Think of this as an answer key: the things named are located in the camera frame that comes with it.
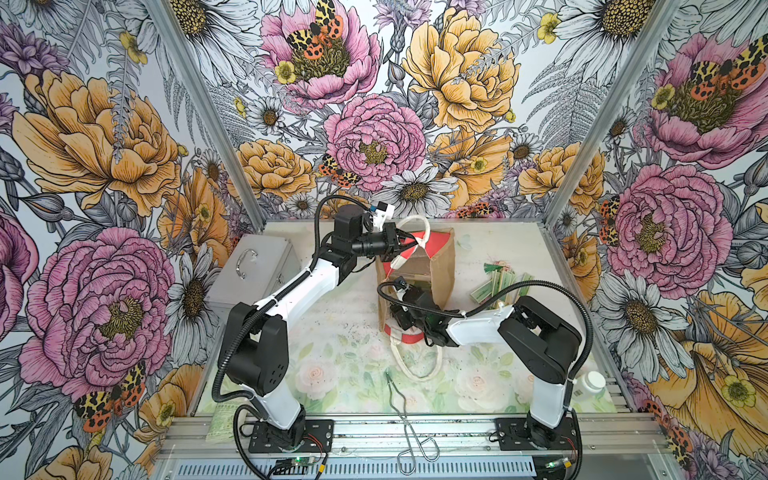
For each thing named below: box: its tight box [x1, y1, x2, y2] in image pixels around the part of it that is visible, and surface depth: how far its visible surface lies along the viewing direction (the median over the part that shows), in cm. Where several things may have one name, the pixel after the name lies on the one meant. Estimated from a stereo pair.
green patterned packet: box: [205, 403, 240, 443], surface depth 75 cm
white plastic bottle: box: [572, 370, 607, 399], surface depth 76 cm
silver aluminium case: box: [206, 234, 301, 307], surface depth 91 cm
